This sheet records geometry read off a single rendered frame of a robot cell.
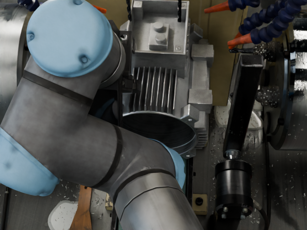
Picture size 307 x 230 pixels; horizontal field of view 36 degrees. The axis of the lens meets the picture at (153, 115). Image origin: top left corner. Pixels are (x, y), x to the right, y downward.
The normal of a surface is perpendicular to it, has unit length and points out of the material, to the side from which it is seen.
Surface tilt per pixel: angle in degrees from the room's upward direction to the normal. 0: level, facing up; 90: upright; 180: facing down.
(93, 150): 51
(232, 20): 90
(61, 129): 60
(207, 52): 0
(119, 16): 90
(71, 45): 30
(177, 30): 0
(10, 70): 36
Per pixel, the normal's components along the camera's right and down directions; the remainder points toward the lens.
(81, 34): -0.08, -0.05
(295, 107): -0.07, 0.43
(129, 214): -0.69, -0.40
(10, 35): -0.05, -0.40
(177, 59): -0.09, 0.84
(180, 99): 0.55, -0.40
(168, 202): 0.22, -0.82
